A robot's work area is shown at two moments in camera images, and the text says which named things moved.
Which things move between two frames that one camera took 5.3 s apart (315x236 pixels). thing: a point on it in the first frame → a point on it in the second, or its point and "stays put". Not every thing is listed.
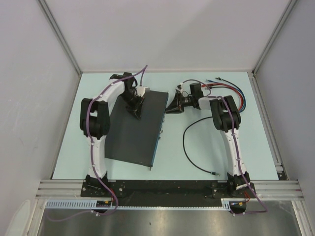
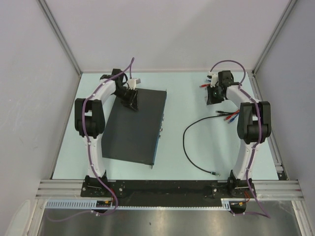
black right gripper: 175,107 → 210,100
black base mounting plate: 167,193 stays put
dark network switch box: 130,140 stays put
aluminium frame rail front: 265,190 stays put
